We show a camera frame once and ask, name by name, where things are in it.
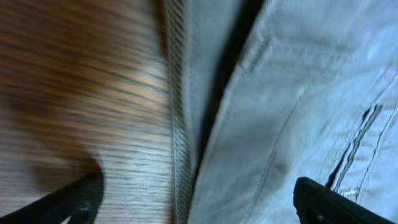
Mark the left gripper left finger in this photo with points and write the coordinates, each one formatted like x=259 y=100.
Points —
x=77 y=202

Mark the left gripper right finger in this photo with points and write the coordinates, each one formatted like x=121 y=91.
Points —
x=316 y=204

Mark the grey cotton shorts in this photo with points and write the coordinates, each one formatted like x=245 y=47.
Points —
x=266 y=92

